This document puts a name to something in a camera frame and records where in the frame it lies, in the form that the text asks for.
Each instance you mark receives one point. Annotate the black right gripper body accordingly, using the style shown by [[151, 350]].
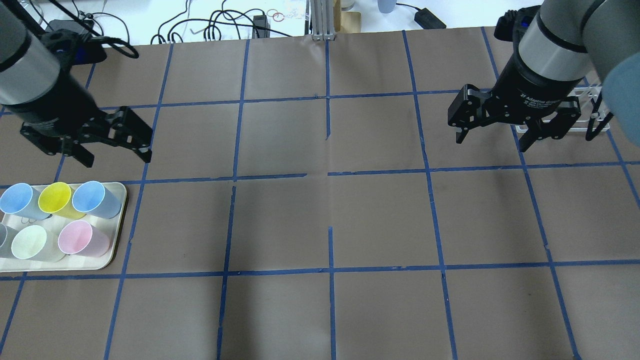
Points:
[[532, 82]]

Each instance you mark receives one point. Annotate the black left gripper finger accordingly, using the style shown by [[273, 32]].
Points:
[[126, 129], [74, 149]]

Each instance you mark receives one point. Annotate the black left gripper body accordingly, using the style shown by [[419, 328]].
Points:
[[50, 107]]

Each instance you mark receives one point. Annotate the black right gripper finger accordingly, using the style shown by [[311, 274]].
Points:
[[566, 115], [468, 111]]

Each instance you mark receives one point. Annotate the grey white cup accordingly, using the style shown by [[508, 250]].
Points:
[[7, 235]]

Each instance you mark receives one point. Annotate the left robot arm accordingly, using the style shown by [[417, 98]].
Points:
[[32, 58]]

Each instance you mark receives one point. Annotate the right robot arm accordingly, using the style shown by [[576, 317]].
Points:
[[554, 47]]

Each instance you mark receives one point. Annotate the light blue cup right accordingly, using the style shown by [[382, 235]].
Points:
[[93, 198]]

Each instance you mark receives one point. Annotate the light blue cup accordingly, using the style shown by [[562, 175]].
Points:
[[93, 198], [22, 200]]

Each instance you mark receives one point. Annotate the yellow plastic cup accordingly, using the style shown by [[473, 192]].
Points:
[[57, 199]]

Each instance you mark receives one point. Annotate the light blue cup left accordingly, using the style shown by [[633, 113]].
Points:
[[22, 200]]

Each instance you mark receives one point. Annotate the pink plastic cup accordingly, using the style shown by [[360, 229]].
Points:
[[81, 238]]

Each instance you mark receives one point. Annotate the pale green plastic cup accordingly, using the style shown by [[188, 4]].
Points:
[[36, 243]]

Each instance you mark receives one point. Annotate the blue cup on desk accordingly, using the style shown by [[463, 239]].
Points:
[[386, 6]]

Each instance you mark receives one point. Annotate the cream plastic tray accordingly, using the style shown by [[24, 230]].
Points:
[[55, 224]]

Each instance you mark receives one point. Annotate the black power adapter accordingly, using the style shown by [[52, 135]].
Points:
[[427, 20]]

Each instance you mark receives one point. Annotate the wooden mug tree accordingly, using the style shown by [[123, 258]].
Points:
[[346, 21]]

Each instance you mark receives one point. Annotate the white wire cup rack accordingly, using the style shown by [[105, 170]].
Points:
[[595, 118]]

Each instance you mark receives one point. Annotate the aluminium frame post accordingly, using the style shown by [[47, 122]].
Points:
[[321, 20]]

